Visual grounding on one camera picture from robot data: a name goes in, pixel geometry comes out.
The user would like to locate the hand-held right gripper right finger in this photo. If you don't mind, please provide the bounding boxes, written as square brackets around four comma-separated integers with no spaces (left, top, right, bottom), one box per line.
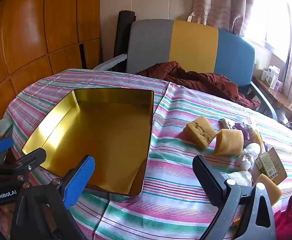
[192,154,277,240]

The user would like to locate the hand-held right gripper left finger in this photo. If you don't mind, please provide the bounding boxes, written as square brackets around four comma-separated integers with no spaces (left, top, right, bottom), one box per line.
[9,154,96,240]

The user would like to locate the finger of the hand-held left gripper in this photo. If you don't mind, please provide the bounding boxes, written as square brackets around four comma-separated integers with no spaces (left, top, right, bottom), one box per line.
[0,137,14,156]
[13,148,48,178]

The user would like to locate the rounded yellow sponge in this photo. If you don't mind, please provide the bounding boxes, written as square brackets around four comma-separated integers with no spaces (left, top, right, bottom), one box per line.
[214,129,244,155]

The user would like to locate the torn yellow sponge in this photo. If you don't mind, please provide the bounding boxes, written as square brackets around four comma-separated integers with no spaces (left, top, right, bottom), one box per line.
[183,116,218,152]

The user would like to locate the gold tin box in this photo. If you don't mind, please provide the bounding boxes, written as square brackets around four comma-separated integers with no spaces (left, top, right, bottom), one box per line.
[21,88,154,197]

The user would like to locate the green tea box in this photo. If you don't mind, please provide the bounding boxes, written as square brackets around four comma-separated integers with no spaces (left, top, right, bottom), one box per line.
[251,147,288,186]

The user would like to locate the yellow rice cracker packet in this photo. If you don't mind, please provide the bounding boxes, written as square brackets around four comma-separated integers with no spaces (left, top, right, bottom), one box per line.
[249,127,265,151]

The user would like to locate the striped tablecloth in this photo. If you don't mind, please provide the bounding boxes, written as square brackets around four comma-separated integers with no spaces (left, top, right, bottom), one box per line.
[4,68,292,240]

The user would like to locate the wedge yellow sponge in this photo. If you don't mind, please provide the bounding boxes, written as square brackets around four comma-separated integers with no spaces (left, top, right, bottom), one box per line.
[256,174,283,207]

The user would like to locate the red cloth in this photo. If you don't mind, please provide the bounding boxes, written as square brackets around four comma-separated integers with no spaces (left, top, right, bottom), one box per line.
[274,187,292,240]

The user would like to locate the maroon quilted jacket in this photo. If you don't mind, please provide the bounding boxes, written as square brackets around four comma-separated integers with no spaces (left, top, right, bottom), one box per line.
[135,61,260,110]

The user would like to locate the wooden desk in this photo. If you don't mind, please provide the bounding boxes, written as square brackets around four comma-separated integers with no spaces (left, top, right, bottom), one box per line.
[252,76,292,120]

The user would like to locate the wooden wardrobe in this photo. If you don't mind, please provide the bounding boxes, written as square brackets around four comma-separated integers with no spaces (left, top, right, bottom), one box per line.
[0,0,103,123]

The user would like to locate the tall white carton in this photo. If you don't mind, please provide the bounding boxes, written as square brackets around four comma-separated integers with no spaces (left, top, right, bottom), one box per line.
[267,65,281,90]

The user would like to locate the grey yellow blue sofa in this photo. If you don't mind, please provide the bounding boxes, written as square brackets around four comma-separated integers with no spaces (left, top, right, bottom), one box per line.
[93,19,278,120]

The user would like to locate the black rolled mat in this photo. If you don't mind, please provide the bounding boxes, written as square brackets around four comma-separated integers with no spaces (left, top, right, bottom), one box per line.
[113,10,136,63]

